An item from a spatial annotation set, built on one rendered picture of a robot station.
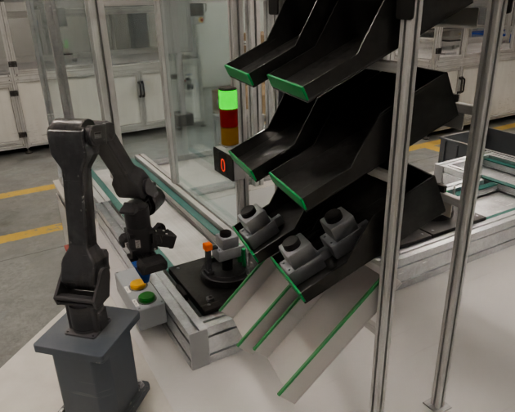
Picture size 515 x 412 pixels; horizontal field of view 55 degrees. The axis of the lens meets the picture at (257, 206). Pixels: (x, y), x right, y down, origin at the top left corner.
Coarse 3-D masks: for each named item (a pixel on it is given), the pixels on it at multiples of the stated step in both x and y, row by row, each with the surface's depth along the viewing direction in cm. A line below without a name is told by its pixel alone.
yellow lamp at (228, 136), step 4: (224, 128) 136; (228, 128) 136; (232, 128) 136; (236, 128) 137; (224, 132) 136; (228, 132) 136; (232, 132) 136; (236, 132) 137; (224, 136) 137; (228, 136) 136; (232, 136) 137; (236, 136) 137; (224, 140) 137; (228, 140) 137; (232, 140) 137; (236, 140) 138; (224, 144) 138; (228, 144) 137; (232, 144) 137; (236, 144) 138
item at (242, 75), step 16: (288, 0) 89; (304, 0) 90; (320, 0) 78; (336, 0) 78; (288, 16) 90; (304, 16) 91; (320, 16) 79; (272, 32) 90; (288, 32) 91; (304, 32) 79; (320, 32) 80; (256, 48) 90; (272, 48) 91; (288, 48) 87; (304, 48) 80; (240, 64) 90; (256, 64) 88; (272, 64) 79; (240, 80) 84; (256, 80) 79
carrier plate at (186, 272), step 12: (180, 264) 136; (192, 264) 136; (180, 276) 130; (192, 276) 130; (192, 288) 125; (204, 288) 125; (192, 300) 122; (204, 300) 120; (216, 300) 120; (204, 312) 116
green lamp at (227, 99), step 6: (234, 90) 133; (222, 96) 133; (228, 96) 132; (234, 96) 133; (222, 102) 133; (228, 102) 133; (234, 102) 134; (222, 108) 134; (228, 108) 133; (234, 108) 134
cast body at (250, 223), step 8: (248, 208) 94; (256, 208) 95; (240, 216) 95; (248, 216) 93; (256, 216) 93; (264, 216) 94; (280, 216) 97; (248, 224) 93; (256, 224) 94; (264, 224) 94; (272, 224) 95; (280, 224) 98; (240, 232) 97; (248, 232) 95; (256, 232) 94; (264, 232) 95; (272, 232) 96; (248, 240) 94; (256, 240) 95; (264, 240) 95; (256, 248) 95
